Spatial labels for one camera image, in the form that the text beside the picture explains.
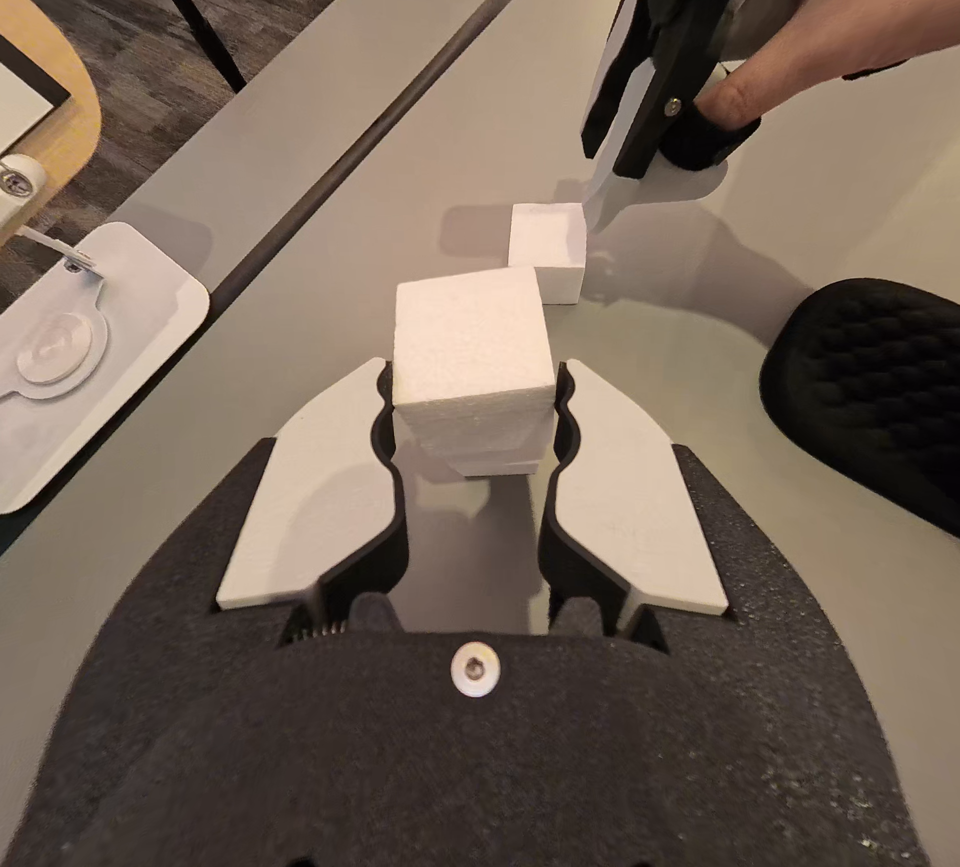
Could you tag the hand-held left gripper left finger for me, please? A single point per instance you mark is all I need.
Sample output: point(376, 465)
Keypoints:
point(315, 499)

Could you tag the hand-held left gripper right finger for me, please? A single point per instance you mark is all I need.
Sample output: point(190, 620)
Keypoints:
point(630, 507)

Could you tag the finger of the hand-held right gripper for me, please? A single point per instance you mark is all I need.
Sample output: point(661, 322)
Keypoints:
point(622, 42)
point(611, 192)

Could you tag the white and wooden document stand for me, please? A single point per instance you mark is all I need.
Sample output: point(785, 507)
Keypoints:
point(112, 357)

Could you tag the printed instruction sheet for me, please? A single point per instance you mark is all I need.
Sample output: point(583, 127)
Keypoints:
point(19, 102)

